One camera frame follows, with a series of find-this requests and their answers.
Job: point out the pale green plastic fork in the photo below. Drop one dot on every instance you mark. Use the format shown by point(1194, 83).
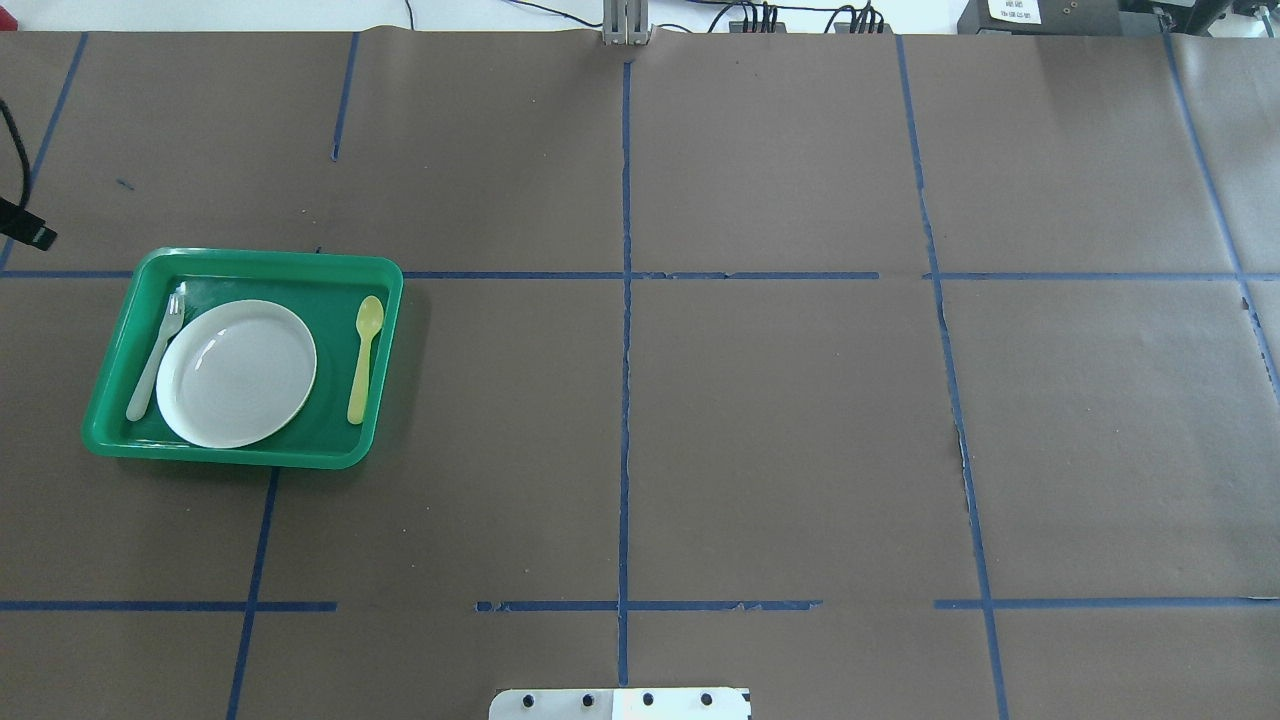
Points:
point(170, 325)

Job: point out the yellow plastic spoon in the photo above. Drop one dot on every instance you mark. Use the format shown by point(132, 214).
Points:
point(369, 321)

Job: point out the white round plate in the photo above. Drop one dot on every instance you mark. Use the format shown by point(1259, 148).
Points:
point(236, 374)

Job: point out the green plastic tray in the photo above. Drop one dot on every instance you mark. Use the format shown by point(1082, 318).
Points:
point(325, 290)

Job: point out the black box device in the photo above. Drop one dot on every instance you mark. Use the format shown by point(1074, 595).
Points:
point(1052, 18)

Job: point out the aluminium frame post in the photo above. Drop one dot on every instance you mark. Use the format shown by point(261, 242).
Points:
point(626, 22)

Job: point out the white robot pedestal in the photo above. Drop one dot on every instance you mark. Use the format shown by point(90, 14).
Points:
point(623, 703)

